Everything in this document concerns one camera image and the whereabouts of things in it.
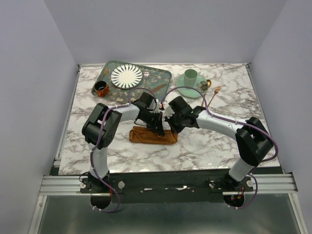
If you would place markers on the orange-brown cloth napkin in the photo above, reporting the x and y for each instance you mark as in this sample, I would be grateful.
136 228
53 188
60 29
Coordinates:
145 136

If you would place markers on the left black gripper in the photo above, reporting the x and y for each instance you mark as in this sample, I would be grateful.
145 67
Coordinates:
159 129

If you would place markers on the white black striped plate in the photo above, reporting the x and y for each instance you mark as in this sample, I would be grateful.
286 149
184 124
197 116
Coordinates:
126 76

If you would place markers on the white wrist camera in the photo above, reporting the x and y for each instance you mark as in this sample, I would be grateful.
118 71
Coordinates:
169 112
163 109

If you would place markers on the mint green cup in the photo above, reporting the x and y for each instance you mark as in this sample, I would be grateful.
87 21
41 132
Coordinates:
190 76

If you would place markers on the aluminium frame rail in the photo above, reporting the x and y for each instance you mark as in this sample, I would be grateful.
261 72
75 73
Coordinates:
267 184

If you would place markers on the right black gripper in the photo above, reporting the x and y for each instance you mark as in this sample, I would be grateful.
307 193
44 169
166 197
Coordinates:
173 128

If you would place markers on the copper fork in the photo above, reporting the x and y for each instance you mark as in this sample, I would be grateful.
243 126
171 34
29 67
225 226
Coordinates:
216 91

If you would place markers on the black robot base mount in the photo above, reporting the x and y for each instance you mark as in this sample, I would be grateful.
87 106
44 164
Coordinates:
213 186

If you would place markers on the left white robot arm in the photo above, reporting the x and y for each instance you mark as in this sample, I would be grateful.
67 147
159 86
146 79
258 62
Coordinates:
101 126

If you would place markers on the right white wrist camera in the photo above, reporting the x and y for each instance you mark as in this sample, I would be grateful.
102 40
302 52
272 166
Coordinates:
169 112

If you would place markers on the copper black mug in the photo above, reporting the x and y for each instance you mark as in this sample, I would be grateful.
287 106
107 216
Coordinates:
100 89

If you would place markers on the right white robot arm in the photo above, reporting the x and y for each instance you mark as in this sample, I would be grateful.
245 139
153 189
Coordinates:
253 141

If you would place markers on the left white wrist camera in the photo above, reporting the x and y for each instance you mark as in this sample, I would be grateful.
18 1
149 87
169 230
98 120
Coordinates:
163 109

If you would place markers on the gold spoon with flower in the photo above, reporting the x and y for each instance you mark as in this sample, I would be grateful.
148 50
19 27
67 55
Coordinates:
203 86

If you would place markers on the copper table knife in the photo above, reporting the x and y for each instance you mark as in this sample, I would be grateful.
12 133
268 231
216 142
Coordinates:
158 88

